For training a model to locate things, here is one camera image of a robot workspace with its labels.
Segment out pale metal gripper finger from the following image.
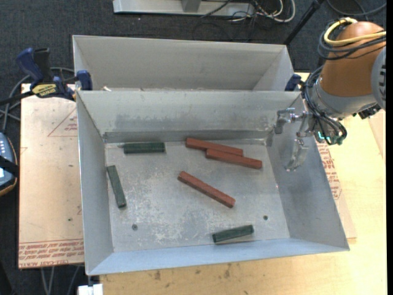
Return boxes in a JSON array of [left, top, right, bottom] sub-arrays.
[[284, 138, 303, 172], [293, 144, 310, 170]]

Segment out red-brown flat block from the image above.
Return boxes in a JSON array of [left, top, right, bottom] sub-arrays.
[[177, 170, 237, 209], [204, 148, 263, 170], [185, 137, 244, 158]]

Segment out dark green flat block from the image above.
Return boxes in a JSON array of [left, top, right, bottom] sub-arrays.
[[106, 165, 128, 209], [211, 224, 255, 244], [123, 141, 166, 155]]

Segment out grey metal bin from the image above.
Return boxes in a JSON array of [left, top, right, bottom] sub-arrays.
[[72, 34, 351, 277]]

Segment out brown cardboard board, red print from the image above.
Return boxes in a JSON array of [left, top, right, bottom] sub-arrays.
[[18, 83, 359, 270]]

